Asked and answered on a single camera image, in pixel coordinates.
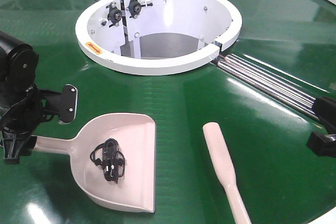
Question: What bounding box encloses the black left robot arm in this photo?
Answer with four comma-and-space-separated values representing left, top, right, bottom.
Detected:
1, 31, 41, 164

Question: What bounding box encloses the black bearing mount right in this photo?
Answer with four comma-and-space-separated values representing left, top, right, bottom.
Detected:
127, 0, 153, 18

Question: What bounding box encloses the white inner conveyor ring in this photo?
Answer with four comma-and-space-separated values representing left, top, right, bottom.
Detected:
75, 0, 243, 76

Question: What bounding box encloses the steel roller set right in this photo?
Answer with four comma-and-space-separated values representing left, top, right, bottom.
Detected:
213, 54, 319, 122

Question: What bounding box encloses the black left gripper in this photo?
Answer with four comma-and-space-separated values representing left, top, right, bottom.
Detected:
1, 88, 45, 165

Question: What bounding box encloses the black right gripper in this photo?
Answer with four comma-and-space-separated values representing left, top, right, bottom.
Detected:
306, 97, 335, 157

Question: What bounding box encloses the black usb cable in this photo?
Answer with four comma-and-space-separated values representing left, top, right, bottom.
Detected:
89, 138, 126, 184

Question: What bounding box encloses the cream hand broom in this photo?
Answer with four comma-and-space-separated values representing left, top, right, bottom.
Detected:
203, 122, 251, 223

